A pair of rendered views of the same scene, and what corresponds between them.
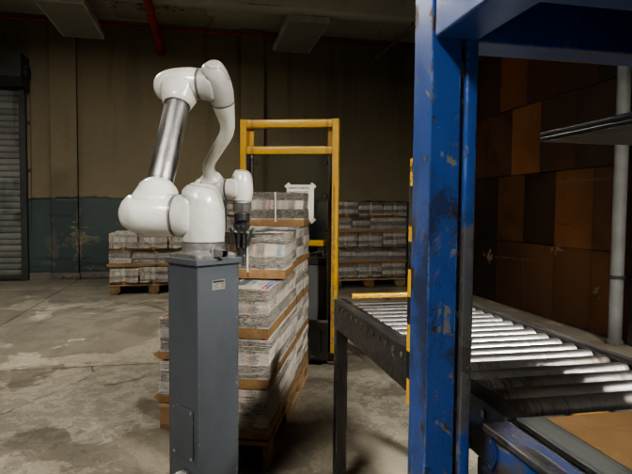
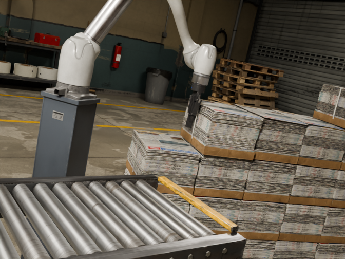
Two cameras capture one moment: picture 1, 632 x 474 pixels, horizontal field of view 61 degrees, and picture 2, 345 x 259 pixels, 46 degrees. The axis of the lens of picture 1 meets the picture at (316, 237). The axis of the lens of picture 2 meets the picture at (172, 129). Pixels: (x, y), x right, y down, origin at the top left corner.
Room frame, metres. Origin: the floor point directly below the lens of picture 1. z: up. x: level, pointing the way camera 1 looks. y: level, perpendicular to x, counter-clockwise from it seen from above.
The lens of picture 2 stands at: (1.65, -1.54, 1.32)
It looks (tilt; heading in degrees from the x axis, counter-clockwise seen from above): 11 degrees down; 64
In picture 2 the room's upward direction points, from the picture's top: 12 degrees clockwise
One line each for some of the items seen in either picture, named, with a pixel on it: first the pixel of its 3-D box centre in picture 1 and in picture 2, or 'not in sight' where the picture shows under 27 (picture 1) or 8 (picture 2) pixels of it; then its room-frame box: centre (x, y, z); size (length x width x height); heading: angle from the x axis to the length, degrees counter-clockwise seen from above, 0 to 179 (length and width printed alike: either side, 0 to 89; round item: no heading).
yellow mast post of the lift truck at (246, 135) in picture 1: (246, 235); not in sight; (4.15, 0.53, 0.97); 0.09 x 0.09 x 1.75; 84
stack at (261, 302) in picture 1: (255, 346); (221, 216); (2.96, 0.33, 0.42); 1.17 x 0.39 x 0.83; 174
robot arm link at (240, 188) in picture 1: (239, 185); (205, 58); (2.66, 0.38, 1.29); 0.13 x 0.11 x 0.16; 82
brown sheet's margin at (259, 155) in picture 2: not in sight; (259, 147); (3.10, 0.31, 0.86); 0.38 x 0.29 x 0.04; 84
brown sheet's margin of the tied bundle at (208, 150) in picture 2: (275, 271); (223, 148); (2.80, 0.21, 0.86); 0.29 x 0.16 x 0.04; 174
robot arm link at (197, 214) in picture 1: (200, 212); (77, 60); (2.02, 0.43, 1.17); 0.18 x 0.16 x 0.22; 82
